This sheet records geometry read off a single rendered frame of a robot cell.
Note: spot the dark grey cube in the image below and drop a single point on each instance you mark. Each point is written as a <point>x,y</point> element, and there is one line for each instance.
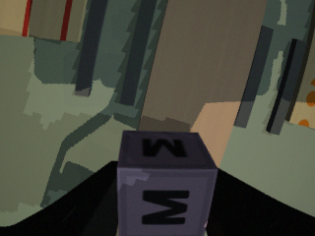
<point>165,184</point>

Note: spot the orange dotted flat strip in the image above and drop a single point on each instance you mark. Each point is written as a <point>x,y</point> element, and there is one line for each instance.
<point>302,107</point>

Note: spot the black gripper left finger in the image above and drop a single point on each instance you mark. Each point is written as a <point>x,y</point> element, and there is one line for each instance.
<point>89,210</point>

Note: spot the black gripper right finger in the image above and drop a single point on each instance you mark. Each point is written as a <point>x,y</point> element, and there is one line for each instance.
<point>241,210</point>

